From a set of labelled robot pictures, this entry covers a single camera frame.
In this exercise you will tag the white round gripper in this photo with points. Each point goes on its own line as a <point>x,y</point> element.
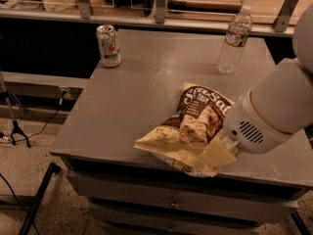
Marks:
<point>249,122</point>

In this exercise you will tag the brown and yellow chip bag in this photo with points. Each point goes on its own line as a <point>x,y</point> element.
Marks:
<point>181,139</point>

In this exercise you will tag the white green 7up can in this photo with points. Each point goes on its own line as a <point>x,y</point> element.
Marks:
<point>108,45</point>

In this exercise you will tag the grey drawer cabinet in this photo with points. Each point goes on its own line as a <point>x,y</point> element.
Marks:
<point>131,191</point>

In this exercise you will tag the clear plastic water bottle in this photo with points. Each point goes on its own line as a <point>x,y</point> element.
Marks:
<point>235,39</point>

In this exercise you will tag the black metal floor bar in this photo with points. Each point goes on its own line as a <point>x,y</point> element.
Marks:
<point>31,213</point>

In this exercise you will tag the black tripod stand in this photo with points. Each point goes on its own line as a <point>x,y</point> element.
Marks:
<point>16,129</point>

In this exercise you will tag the grey metal shelf rail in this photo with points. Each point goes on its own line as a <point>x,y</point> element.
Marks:
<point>128,18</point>

